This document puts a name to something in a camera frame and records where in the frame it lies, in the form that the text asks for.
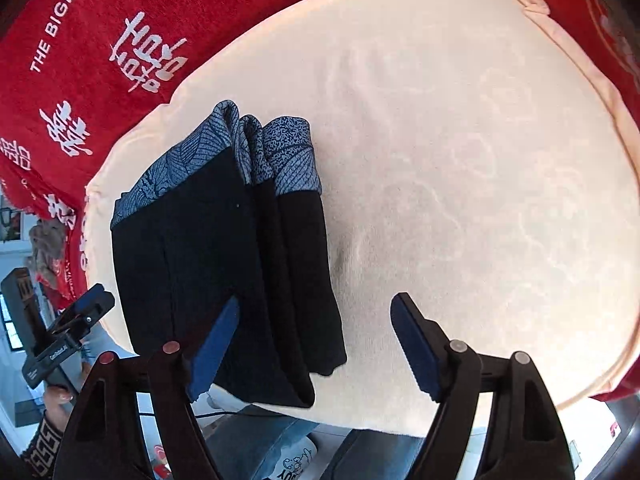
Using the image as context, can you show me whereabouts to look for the white printed shoe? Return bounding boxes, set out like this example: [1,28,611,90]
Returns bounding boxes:
[250,435,319,480]

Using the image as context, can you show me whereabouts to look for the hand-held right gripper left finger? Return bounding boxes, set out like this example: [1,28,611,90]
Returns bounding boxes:
[52,295,241,480]

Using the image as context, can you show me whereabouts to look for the person's left forearm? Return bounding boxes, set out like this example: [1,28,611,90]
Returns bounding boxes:
[19,409,71,480]

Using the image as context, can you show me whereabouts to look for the beige fluffy cloth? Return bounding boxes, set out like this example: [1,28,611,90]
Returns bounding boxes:
[26,219,70,288]

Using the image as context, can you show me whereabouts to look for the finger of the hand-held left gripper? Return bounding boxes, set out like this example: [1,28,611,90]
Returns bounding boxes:
[50,284,116,341]

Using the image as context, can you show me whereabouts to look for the red printed blanket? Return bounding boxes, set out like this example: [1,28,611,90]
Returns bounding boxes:
[0,0,640,406]

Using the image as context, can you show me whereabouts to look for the black pants with blue waistband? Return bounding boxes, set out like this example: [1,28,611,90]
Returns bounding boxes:
[110,100,348,408]

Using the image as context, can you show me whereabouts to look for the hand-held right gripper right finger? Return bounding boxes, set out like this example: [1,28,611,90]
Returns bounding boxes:
[390,291,576,480]

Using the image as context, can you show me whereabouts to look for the person's left hand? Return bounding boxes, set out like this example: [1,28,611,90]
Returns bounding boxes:
[42,360,93,428]

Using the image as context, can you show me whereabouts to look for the person's leg in jeans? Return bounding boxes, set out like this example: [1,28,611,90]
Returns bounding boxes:
[205,402,321,480]

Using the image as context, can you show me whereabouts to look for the cream blanket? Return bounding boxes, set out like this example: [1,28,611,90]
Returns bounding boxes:
[82,0,640,436]

